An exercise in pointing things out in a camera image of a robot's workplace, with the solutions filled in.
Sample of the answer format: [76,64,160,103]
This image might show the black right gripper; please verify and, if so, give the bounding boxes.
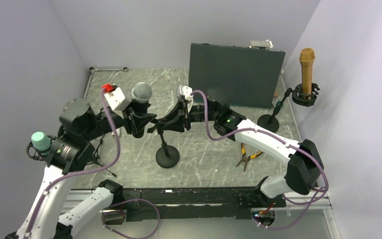
[162,100,218,133]

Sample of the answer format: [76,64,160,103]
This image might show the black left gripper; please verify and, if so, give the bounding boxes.
[82,99,157,142]

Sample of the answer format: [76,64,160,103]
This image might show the black silver-mesh microphone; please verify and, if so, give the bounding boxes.
[131,82,152,138]

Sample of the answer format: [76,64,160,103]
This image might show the black round-base mic stand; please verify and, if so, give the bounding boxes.
[152,119,180,169]

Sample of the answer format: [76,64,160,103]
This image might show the mint green toy microphone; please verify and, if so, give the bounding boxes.
[31,131,51,155]

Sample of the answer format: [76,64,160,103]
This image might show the black tripod mic stand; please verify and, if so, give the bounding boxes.
[26,134,103,175]

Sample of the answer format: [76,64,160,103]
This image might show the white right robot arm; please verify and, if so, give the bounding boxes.
[148,86,327,207]

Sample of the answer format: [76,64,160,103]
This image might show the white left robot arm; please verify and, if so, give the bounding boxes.
[7,99,156,239]

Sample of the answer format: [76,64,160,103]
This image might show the gold microphone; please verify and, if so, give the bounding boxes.
[299,48,315,95]

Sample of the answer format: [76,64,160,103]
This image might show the dark grey upright panel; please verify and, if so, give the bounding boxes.
[189,43,286,108]

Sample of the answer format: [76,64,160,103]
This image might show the white device behind panel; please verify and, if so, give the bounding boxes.
[249,40,274,50]

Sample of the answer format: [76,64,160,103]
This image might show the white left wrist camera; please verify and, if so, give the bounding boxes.
[101,84,132,117]

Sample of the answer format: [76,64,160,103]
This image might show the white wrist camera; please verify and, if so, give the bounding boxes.
[101,84,132,117]
[178,85,193,108]

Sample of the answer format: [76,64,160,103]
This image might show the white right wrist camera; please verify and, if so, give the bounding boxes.
[178,85,193,108]

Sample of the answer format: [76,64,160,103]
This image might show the aluminium table edge rail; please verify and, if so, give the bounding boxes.
[83,73,94,99]

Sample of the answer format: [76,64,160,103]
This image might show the silver ring spanner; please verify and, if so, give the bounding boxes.
[89,67,129,74]

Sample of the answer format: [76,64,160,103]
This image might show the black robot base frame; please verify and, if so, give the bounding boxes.
[98,179,286,222]

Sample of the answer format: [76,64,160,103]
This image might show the yellow handle pliers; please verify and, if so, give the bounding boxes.
[236,143,263,172]

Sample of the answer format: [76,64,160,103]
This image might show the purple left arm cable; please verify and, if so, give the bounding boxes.
[23,89,160,239]

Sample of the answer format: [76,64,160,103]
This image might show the black stand with shock mount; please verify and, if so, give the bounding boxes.
[257,83,320,133]

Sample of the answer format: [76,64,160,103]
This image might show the green handle screwdriver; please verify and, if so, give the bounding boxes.
[274,101,283,112]

